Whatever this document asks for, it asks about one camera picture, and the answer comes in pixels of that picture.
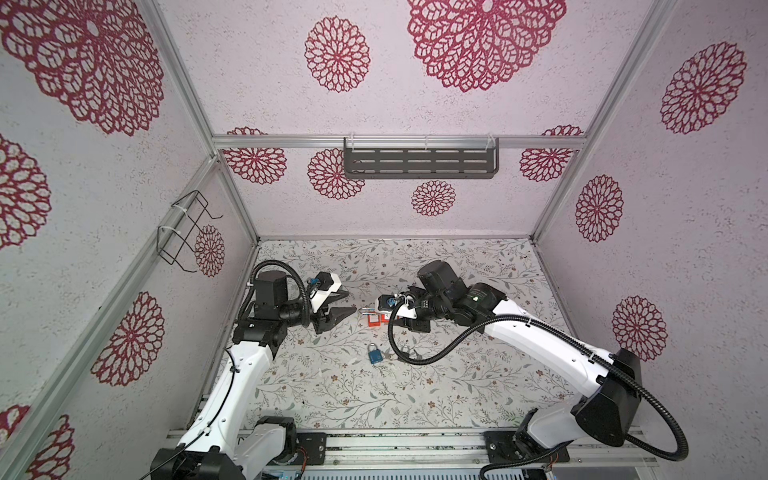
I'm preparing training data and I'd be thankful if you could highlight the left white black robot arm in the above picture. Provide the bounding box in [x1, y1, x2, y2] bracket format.
[146, 260, 356, 479]

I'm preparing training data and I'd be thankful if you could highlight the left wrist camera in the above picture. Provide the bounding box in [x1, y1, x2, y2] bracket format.
[307, 271, 342, 312]

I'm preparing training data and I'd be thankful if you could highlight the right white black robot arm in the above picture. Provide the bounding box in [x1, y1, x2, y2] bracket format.
[377, 260, 641, 451]

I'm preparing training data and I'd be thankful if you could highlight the blue padlock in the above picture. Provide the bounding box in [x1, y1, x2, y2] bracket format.
[367, 343, 385, 365]

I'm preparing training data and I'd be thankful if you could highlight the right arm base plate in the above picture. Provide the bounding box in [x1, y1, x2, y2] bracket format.
[482, 430, 571, 465]

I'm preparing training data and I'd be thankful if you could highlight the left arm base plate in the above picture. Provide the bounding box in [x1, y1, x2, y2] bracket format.
[268, 432, 328, 467]

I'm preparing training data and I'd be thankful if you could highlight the black wire wall basket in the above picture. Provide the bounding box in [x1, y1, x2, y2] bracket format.
[155, 190, 226, 278]

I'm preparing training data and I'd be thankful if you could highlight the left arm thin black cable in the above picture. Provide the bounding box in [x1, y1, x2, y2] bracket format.
[137, 347, 238, 480]

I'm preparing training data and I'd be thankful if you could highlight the aluminium front rail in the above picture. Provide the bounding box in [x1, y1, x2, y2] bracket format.
[297, 428, 659, 472]

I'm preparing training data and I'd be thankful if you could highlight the grey slotted wall shelf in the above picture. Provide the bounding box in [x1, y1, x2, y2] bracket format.
[342, 138, 500, 180]

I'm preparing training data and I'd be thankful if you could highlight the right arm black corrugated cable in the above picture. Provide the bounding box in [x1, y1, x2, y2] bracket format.
[386, 299, 690, 463]

